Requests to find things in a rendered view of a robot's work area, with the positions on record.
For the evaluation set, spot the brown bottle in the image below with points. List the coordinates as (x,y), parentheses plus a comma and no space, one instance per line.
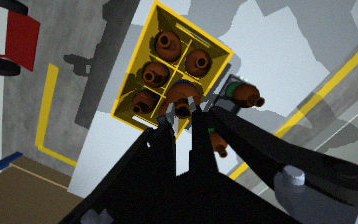
(163,108)
(218,143)
(178,94)
(145,101)
(197,67)
(244,95)
(171,43)
(156,75)

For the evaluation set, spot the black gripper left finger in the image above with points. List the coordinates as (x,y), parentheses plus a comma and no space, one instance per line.
(121,181)

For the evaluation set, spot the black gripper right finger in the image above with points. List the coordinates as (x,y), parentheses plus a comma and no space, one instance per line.
(314,188)

